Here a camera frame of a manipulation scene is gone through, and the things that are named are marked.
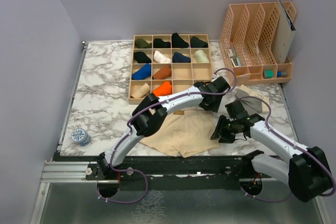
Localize cards in rack slot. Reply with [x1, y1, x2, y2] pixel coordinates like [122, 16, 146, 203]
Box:
[228, 46, 250, 77]

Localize olive green rolled cloth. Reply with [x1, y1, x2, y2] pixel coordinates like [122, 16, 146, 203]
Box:
[134, 38, 152, 49]

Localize dark green rolled cloth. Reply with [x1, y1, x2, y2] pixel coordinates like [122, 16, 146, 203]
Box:
[190, 36, 208, 48]

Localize white rolled cloth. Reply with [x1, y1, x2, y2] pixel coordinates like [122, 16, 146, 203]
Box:
[153, 50, 171, 63]

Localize black rolled cloth left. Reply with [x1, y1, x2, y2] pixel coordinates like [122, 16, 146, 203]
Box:
[133, 51, 152, 63]

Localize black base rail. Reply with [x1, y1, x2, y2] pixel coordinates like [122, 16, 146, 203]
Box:
[52, 154, 260, 191]

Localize black rolled cloth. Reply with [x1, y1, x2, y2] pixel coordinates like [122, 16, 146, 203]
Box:
[171, 33, 189, 48]
[133, 51, 152, 63]
[153, 38, 171, 48]

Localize brown rolled cloth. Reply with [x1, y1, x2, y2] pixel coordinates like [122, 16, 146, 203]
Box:
[153, 65, 172, 80]

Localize blue rolled cloth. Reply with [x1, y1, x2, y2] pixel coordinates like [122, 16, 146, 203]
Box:
[131, 63, 152, 80]

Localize navy rolled cloth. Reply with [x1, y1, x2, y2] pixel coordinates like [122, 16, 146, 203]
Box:
[172, 52, 191, 63]

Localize orange rolled cloth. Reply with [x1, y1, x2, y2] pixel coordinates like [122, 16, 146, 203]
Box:
[152, 81, 173, 97]

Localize blue grey cylinder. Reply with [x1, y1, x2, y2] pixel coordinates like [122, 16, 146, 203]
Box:
[277, 71, 288, 78]

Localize cream folded underwear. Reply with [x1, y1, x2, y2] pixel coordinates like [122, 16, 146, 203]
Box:
[238, 85, 269, 113]

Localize beige boxer underwear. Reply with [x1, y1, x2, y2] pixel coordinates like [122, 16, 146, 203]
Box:
[140, 110, 220, 158]

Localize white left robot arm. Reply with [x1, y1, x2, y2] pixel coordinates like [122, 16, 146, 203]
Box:
[97, 76, 235, 179]

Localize beige rolled cloth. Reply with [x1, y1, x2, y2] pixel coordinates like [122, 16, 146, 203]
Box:
[131, 83, 151, 99]

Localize pink file organizer rack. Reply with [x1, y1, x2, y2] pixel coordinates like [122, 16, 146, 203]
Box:
[219, 2, 292, 85]

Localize grey underwear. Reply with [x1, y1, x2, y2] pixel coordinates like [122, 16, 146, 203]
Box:
[235, 89, 263, 115]

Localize wooden compartment tray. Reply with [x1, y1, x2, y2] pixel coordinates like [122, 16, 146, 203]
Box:
[128, 34, 213, 104]

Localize grey folder in rack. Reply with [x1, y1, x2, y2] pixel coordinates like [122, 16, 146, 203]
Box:
[271, 0, 297, 63]

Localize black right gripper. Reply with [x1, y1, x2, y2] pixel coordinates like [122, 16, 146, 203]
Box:
[211, 114, 238, 143]

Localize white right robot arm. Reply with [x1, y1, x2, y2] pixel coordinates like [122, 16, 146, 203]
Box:
[211, 100, 335, 202]

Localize pale green rolled cloth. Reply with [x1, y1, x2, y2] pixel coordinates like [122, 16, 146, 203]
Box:
[194, 50, 209, 63]

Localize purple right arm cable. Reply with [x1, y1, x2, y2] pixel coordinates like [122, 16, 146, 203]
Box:
[236, 97, 336, 204]

